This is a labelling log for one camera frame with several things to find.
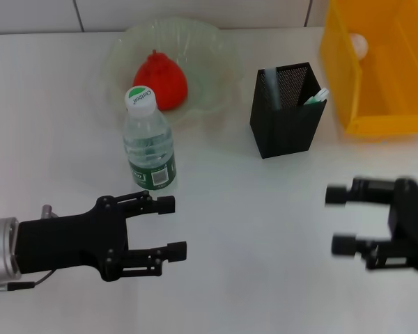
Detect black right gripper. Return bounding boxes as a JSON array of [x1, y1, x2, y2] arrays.
[[325, 177, 418, 274]]

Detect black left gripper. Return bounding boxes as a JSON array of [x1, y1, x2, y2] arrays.
[[15, 190, 188, 283]]

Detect clear green-label water bottle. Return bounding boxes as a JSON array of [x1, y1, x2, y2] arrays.
[[123, 86, 178, 191]]

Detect green pen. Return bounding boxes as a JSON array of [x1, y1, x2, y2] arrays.
[[302, 88, 330, 106]]

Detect red-orange toy orange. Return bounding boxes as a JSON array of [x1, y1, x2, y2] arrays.
[[132, 49, 189, 111]]

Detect silver grey pen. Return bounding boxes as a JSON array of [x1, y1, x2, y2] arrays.
[[263, 67, 282, 111]]

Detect white paper ball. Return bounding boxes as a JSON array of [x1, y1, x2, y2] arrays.
[[349, 32, 370, 60]]

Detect black mesh pen holder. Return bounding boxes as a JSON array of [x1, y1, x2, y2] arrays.
[[249, 62, 327, 159]]

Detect translucent green fruit bowl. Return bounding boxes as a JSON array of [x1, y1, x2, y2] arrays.
[[102, 17, 247, 132]]

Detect yellow plastic bin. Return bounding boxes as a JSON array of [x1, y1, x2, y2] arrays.
[[319, 0, 418, 137]]

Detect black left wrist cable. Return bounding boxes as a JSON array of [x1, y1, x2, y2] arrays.
[[0, 268, 54, 299]]

